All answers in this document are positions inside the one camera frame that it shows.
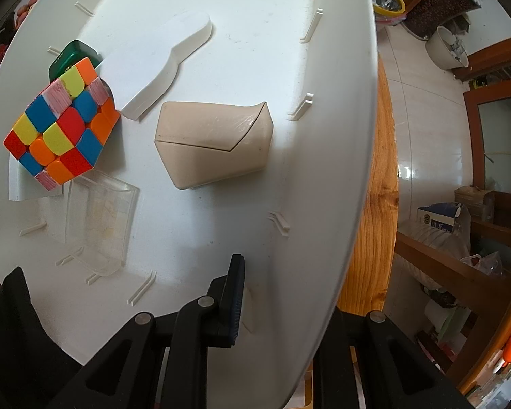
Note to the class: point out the white paddle-shaped piece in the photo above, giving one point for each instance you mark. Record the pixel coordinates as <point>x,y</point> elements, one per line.
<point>153,59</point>

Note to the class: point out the clear plastic box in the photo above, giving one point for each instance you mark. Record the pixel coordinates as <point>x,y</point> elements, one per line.
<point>100,221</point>

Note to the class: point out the green case with gold top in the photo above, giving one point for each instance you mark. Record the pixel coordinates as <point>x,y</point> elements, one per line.
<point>70,55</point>

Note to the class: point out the blue and white carton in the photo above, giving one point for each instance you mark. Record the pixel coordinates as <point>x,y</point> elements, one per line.
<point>440,217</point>

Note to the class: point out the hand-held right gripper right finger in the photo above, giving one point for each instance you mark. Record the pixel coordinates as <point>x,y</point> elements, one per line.
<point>357,326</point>

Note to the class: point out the white plastic tray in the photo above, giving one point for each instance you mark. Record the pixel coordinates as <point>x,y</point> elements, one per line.
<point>247,51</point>

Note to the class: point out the white waste bin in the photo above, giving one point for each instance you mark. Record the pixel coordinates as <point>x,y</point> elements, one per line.
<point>445,49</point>

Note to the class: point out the beige angular box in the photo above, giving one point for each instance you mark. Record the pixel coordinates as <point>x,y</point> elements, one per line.
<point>213,149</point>

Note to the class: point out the clear plastic bag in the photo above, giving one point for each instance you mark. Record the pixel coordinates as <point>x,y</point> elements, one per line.
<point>485,264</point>

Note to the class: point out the tall dark canister red lid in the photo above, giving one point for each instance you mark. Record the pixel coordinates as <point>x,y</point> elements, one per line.
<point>445,0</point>

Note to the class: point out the colourful puzzle cube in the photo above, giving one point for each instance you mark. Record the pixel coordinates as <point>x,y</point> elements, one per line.
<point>59,123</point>

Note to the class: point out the brown cardboard box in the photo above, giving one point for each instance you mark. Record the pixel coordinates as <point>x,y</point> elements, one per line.
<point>472,200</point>

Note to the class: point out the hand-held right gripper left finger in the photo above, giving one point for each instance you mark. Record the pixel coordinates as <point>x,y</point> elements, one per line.
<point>237,294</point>

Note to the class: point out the wooden storage rack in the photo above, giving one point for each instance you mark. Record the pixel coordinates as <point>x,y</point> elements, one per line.
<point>447,264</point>

